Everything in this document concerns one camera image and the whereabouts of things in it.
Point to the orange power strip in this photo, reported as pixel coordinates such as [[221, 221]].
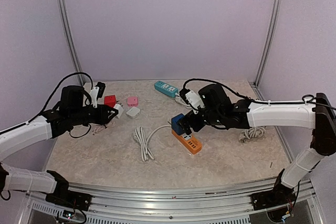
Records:
[[192, 144]]

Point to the blue cube adapter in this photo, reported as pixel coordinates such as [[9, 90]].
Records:
[[176, 127]]

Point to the pink plug adapter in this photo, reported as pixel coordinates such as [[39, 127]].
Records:
[[132, 101]]

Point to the left aluminium corner post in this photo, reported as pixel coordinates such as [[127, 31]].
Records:
[[68, 35]]

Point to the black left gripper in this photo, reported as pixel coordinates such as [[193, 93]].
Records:
[[103, 118]]

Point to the red cube socket adapter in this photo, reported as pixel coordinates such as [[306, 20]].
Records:
[[111, 101]]

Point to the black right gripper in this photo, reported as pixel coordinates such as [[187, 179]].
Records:
[[189, 117]]

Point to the aluminium front frame rail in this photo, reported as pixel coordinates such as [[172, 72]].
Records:
[[182, 205]]

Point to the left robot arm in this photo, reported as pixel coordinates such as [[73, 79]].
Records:
[[75, 107]]

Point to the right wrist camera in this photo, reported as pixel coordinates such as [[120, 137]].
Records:
[[192, 99]]

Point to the right aluminium corner post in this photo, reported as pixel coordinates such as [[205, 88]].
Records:
[[268, 42]]

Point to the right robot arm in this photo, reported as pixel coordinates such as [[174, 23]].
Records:
[[218, 106]]

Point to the white usb charger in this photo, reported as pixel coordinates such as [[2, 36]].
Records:
[[116, 113]]

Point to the white plug adapter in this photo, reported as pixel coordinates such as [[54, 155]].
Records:
[[133, 112]]

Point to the aluminium corner post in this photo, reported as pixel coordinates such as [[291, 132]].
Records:
[[268, 42], [68, 35]]

